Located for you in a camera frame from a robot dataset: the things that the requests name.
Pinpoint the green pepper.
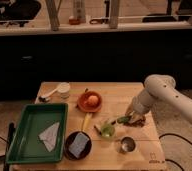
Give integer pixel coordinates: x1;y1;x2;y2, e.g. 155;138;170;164
117;116;131;124

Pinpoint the green plastic tray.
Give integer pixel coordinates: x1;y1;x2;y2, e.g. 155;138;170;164
6;103;68;164

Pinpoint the red object on ledge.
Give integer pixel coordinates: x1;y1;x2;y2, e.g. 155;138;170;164
68;16;81;25

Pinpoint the blue grey sponge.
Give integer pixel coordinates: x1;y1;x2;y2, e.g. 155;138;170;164
68;132;90;158

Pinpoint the white folded cloth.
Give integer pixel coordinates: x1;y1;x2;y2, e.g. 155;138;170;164
39;122;60;152

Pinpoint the black pole beside table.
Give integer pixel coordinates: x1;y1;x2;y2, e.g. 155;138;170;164
3;122;15;171

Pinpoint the orange fruit in pan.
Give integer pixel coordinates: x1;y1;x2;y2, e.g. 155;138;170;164
87;95;99;106

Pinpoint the orange pan with yellow handle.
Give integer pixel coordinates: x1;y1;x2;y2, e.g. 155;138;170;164
77;91;102;131

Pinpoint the bunch of dark grapes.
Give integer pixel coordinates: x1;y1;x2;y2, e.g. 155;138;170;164
128;116;146;127

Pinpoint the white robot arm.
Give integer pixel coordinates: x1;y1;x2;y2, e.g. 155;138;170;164
125;74;192;124

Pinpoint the black cable on floor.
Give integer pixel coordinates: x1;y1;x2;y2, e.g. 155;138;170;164
158;132;192;171

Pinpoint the dark round bowl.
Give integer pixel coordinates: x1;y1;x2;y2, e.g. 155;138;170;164
64;131;92;160

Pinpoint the black office chair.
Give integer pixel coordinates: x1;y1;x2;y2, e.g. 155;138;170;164
0;0;41;27

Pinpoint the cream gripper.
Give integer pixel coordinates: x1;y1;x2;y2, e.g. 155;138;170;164
125;105;142;121

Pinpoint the small metal cup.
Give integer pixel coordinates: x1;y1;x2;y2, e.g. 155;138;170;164
120;137;136;153

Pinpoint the white cup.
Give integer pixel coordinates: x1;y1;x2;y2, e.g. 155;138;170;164
58;82;70;98

